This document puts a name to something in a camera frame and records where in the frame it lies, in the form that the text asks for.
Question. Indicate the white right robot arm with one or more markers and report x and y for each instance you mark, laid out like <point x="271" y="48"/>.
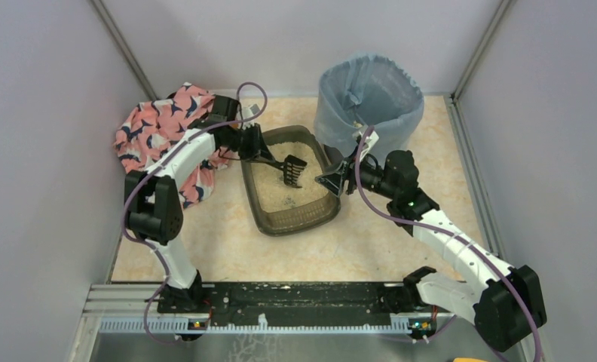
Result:
<point x="458" y="250"/>

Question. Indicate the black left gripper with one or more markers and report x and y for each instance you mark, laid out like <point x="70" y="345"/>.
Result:
<point x="251" y="142"/>

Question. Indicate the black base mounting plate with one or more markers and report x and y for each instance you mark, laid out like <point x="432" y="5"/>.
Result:
<point x="293" y="304"/>

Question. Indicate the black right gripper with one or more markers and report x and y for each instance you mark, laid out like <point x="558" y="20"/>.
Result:
<point x="348" y="170"/>

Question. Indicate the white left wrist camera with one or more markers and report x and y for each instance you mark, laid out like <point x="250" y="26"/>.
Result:
<point x="248" y="114"/>

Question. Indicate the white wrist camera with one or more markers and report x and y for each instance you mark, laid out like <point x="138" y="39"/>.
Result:
<point x="367" y="138"/>
<point x="248" y="114"/>

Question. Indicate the black litter scoop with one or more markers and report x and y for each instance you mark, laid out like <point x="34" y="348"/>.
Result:
<point x="291" y="168"/>

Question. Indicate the dark green litter box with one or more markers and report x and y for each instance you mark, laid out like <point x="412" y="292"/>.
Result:
<point x="282" y="210"/>

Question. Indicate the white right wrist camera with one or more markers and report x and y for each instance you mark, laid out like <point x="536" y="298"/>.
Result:
<point x="367" y="138"/>

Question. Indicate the pink patterned cloth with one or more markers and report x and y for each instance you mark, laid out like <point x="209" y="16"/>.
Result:
<point x="154" y="127"/>

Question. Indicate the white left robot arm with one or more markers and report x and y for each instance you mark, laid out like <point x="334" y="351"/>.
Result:
<point x="153" y="214"/>

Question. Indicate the blue plastic bin liner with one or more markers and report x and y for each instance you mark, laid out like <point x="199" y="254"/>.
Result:
<point x="368" y="90"/>

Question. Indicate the aluminium frame rail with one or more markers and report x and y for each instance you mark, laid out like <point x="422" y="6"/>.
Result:
<point x="131" y="307"/>

